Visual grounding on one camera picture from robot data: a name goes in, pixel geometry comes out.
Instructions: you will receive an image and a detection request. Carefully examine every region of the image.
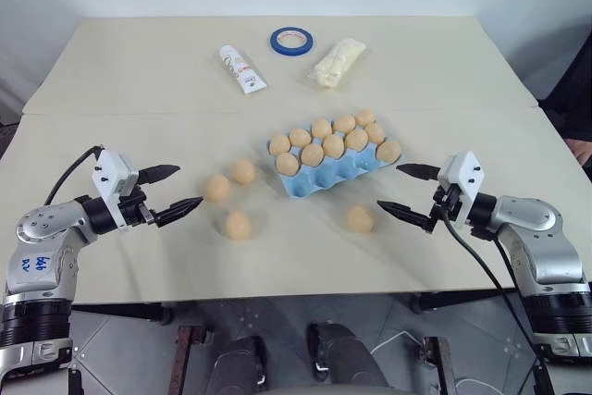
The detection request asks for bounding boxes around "clear bag of cream filling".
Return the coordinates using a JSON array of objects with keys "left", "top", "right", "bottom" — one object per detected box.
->
[{"left": 304, "top": 37, "right": 368, "bottom": 90}]

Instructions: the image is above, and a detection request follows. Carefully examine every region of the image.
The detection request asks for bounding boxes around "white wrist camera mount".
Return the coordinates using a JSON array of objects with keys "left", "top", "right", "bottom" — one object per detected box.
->
[
  {"left": 91, "top": 148, "right": 140, "bottom": 226},
  {"left": 437, "top": 151, "right": 488, "bottom": 212}
]

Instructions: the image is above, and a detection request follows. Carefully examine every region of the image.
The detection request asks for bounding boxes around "white printed tube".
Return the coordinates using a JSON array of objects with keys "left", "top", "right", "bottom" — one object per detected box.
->
[{"left": 218, "top": 44, "right": 270, "bottom": 95}]

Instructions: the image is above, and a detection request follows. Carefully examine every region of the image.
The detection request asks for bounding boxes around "white floor cable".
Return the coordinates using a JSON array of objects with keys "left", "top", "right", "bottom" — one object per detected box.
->
[{"left": 369, "top": 329, "right": 503, "bottom": 395}]

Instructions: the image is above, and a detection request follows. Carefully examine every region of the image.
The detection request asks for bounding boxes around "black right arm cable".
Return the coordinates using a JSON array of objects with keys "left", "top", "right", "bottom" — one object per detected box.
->
[{"left": 441, "top": 207, "right": 551, "bottom": 395}]

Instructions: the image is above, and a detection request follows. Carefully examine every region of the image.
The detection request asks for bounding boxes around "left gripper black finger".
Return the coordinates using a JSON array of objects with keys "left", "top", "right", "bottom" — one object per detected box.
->
[
  {"left": 138, "top": 164, "right": 181, "bottom": 185},
  {"left": 154, "top": 196, "right": 205, "bottom": 229}
]

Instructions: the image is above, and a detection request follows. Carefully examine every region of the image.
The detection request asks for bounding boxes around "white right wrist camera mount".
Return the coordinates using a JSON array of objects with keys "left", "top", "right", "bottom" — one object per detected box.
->
[{"left": 437, "top": 151, "right": 488, "bottom": 212}]

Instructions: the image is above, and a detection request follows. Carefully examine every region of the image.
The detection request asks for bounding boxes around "rusty brown metal frame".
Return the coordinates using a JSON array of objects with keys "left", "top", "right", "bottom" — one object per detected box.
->
[
  {"left": 417, "top": 336, "right": 453, "bottom": 395},
  {"left": 166, "top": 324, "right": 215, "bottom": 395}
]

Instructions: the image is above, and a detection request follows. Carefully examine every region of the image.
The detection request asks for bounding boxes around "dark clad bystander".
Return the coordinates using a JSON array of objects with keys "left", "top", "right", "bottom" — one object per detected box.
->
[{"left": 537, "top": 19, "right": 592, "bottom": 163}]

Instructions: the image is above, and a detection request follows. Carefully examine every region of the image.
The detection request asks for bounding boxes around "dark rounded shape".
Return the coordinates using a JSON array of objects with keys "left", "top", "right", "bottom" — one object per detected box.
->
[
  {"left": 210, "top": 335, "right": 270, "bottom": 395},
  {"left": 307, "top": 322, "right": 388, "bottom": 389}
]

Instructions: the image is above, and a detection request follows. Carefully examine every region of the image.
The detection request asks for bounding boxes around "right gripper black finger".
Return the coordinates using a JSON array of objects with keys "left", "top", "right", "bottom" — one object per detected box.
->
[
  {"left": 376, "top": 199, "right": 438, "bottom": 234},
  {"left": 396, "top": 162, "right": 439, "bottom": 182}
]

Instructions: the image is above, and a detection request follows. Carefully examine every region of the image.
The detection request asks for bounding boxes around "blue tape roll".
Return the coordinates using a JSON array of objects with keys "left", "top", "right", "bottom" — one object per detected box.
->
[{"left": 269, "top": 26, "right": 315, "bottom": 58}]

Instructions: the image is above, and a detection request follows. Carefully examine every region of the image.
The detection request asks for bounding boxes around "blue egg carton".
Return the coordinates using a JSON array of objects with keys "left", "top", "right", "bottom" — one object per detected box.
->
[{"left": 268, "top": 122, "right": 401, "bottom": 199}]

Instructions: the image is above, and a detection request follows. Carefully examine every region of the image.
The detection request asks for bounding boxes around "black table leg with caster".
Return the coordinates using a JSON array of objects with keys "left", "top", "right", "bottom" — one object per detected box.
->
[
  {"left": 72, "top": 301, "right": 176, "bottom": 327},
  {"left": 410, "top": 290, "right": 512, "bottom": 314}
]

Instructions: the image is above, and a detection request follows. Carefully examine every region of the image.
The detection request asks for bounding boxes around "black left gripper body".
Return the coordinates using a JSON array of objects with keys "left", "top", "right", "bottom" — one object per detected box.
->
[{"left": 117, "top": 184, "right": 159, "bottom": 229}]

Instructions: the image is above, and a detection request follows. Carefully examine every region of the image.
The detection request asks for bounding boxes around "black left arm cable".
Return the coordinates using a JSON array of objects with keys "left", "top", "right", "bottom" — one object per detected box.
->
[{"left": 43, "top": 144, "right": 104, "bottom": 206}]

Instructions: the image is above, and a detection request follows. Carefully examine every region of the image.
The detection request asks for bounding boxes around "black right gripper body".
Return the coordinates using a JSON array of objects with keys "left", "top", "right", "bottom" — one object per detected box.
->
[{"left": 429, "top": 181, "right": 474, "bottom": 229}]

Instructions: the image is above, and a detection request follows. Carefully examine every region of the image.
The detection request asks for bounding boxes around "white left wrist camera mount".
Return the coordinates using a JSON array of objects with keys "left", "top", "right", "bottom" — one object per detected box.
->
[{"left": 91, "top": 148, "right": 140, "bottom": 226}]

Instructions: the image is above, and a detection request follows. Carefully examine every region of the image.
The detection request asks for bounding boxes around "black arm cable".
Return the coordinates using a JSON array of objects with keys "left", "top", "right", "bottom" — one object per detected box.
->
[
  {"left": 441, "top": 207, "right": 551, "bottom": 395},
  {"left": 43, "top": 144, "right": 104, "bottom": 206}
]

